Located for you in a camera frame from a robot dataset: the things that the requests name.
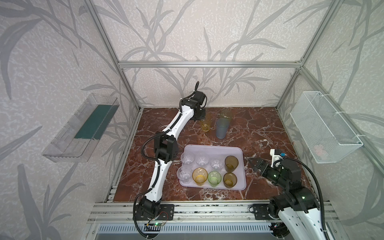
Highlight green short glass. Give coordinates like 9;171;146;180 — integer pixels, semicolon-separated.
208;171;222;188

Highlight pink object in basket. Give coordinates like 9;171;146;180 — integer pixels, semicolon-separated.
314;145;328;158

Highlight amber dotted glass front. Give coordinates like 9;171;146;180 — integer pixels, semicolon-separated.
223;173;238;189

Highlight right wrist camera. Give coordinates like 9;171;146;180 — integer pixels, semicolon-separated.
270;149;286;168

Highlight white wire mesh basket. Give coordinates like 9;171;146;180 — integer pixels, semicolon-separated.
291;91;364;164

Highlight tall yellow glass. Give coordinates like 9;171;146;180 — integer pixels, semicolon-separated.
200;112;213;132

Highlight horizontal aluminium frame bar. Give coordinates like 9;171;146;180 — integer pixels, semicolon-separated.
118;61;301;69

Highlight yellow short glass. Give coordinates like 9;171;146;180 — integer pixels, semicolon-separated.
193;168;208;186

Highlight green sheet in shelf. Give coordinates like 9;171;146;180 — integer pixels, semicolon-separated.
75;105;119;140

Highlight lilac plastic tray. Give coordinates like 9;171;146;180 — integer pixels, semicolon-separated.
180;145;246;190

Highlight clear faceted glass front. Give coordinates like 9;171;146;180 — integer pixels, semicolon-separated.
177;166;193;184

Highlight amber dotted glass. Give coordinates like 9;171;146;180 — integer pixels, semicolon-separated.
225;156;239;173
223;173;238;189

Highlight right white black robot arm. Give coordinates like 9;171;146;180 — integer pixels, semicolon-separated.
248;158;334;240

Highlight tall blue frosted glass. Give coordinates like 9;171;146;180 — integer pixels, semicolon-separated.
216;118;230;139

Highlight clear faceted glass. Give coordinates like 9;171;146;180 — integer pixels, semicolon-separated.
195;153;210;167
177;166;193;184

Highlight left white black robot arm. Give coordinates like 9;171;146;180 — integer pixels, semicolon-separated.
133;82;207;221

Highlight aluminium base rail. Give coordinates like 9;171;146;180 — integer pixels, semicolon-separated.
89;200;304;224

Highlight tall green glass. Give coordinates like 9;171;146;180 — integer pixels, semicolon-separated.
219;109;233;121

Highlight clear acrylic wall shelf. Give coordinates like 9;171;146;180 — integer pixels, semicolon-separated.
42;94;120;163

